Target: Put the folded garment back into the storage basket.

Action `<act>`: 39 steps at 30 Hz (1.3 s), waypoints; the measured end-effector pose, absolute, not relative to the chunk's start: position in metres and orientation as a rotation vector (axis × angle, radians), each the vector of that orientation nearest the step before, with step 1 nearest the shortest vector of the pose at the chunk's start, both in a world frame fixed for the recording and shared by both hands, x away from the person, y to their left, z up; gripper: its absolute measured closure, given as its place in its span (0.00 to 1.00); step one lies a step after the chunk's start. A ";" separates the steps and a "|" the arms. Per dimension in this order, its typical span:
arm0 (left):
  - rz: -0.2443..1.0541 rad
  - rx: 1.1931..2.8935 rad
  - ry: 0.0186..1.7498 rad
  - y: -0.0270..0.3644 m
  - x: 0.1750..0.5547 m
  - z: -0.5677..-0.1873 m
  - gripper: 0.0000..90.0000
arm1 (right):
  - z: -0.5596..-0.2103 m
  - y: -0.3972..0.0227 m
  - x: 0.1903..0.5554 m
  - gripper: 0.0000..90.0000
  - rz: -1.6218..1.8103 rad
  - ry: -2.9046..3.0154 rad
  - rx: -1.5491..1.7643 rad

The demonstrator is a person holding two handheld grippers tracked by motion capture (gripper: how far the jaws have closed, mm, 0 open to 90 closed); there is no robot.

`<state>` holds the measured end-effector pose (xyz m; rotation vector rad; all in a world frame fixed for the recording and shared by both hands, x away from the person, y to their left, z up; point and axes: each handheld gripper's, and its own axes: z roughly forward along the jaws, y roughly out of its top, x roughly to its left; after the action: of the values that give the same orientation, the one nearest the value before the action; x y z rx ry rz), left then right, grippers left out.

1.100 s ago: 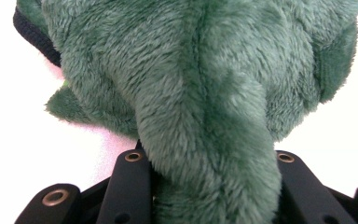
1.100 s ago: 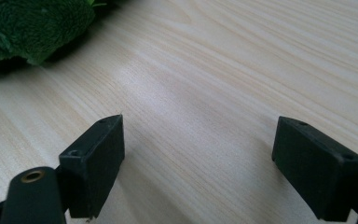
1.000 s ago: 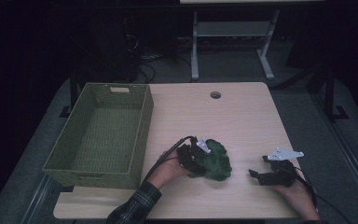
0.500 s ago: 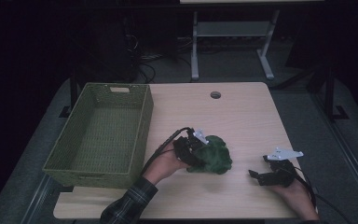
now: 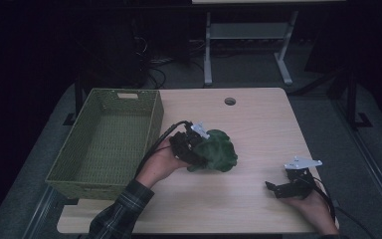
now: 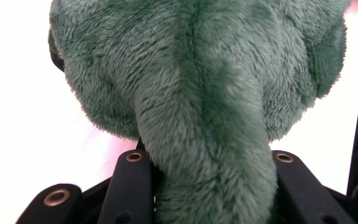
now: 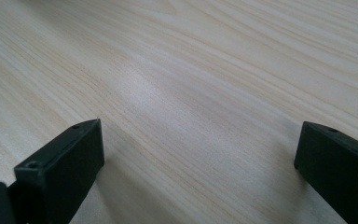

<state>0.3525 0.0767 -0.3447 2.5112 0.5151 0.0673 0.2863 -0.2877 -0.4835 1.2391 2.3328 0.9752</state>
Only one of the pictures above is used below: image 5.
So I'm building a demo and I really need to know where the person's right hand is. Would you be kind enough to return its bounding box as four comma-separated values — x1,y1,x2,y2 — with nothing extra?
283,190,339,235

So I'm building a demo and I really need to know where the black metal stand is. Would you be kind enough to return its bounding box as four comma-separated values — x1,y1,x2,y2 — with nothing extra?
63,73,84,126
346,71,373,129

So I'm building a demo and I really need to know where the person's left hand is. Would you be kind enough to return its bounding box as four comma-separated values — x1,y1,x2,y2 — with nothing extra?
135,138,192,188

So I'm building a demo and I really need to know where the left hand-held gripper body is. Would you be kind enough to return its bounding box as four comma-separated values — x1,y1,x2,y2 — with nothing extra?
169,121,211,160

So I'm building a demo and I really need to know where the black floor cable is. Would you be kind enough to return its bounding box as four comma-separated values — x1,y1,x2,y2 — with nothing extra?
336,206,376,239

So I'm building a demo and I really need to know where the white metal stand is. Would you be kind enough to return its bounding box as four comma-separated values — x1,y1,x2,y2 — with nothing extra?
203,11,299,87

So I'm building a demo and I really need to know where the bundle of floor cables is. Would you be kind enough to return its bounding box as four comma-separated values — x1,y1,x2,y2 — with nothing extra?
132,36,207,89

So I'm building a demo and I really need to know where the green woven basket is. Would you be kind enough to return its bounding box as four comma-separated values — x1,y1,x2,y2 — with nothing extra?
45,88,165,202

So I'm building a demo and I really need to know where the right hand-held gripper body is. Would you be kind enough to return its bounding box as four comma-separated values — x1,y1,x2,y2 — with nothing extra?
284,155,323,200

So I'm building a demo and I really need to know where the green fleece garment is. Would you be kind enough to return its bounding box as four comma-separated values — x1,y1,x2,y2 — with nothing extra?
187,128,239,173

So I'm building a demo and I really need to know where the right hand-held gripper black cable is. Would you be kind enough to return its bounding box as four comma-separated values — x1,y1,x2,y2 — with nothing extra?
306,177,337,223

